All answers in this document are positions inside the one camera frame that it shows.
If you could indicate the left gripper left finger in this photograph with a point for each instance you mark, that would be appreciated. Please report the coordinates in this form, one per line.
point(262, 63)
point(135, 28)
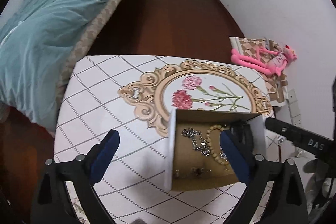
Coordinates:
point(100, 156)

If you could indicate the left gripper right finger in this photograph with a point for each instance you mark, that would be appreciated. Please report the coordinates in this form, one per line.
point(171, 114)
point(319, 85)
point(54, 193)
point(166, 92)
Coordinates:
point(242, 169)

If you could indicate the black smart band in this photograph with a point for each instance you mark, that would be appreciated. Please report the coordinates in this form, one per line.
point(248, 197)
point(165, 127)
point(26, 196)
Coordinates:
point(243, 141)

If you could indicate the white cardboard box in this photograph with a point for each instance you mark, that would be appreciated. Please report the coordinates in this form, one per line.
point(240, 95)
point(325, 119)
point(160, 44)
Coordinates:
point(193, 148)

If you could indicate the white plastic bag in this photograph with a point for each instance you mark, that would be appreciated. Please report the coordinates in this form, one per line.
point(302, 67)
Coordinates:
point(320, 189)

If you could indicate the patterned tablecloth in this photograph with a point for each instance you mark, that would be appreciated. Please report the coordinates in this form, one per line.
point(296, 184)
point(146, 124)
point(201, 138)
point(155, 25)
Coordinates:
point(134, 95)

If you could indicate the bed mattress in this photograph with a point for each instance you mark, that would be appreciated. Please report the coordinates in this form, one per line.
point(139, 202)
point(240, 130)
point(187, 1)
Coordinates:
point(82, 47)

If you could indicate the teal blanket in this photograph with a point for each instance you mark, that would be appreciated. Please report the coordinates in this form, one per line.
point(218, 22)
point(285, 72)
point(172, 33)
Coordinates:
point(37, 37)

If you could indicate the wall socket strip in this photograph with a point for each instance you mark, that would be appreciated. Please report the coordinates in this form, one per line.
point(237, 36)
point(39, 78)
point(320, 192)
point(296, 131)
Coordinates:
point(294, 110)

